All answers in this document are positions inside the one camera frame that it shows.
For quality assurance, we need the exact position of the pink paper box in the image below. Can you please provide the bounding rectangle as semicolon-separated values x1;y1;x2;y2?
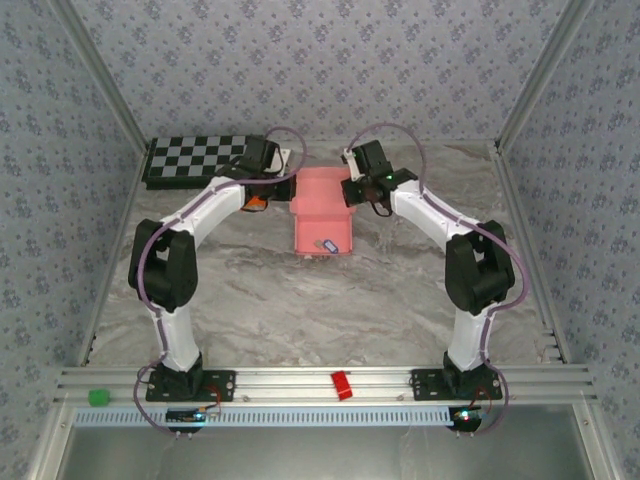
289;167;357;259

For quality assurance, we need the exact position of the black grey checkerboard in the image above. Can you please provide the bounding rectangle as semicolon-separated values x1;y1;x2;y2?
142;134;251;192

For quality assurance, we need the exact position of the red block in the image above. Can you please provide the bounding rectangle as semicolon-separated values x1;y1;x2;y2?
331;370;354;401

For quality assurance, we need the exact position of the grey metal sheet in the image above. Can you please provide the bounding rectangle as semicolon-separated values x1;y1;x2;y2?
29;404;616;480

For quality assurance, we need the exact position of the left aluminium side rail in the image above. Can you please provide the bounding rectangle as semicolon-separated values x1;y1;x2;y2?
77;142;151;369

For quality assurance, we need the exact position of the aluminium side rail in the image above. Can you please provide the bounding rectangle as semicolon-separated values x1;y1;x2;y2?
492;142;571;366
77;142;151;369

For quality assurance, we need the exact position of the right aluminium side rail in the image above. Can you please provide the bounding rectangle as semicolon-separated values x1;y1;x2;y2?
492;142;571;366

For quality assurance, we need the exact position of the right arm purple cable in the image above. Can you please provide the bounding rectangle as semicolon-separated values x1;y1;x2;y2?
344;122;532;437

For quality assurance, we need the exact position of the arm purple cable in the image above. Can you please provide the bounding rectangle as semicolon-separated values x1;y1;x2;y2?
130;125;307;439
344;122;532;437

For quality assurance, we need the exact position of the aluminium mounting rail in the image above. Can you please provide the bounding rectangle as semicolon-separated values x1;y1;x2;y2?
54;364;599;406

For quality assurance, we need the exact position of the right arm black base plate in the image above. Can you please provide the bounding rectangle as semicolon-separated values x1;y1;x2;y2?
409;368;503;403

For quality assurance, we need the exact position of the left aluminium corner post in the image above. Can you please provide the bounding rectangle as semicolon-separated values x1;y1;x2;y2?
47;0;151;151

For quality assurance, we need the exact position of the aluminium corner post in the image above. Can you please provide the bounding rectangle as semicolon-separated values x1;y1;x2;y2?
47;0;151;151
494;0;599;151

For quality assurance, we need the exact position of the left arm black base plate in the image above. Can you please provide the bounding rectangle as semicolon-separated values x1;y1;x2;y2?
145;368;237;403

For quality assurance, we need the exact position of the right aluminium corner post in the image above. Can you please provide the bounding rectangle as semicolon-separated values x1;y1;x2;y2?
494;0;599;151

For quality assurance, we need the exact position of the light blue slotted cable duct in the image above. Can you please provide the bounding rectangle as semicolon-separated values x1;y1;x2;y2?
73;405;454;427

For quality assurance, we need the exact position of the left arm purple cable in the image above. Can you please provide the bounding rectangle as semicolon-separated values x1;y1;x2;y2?
130;125;307;439

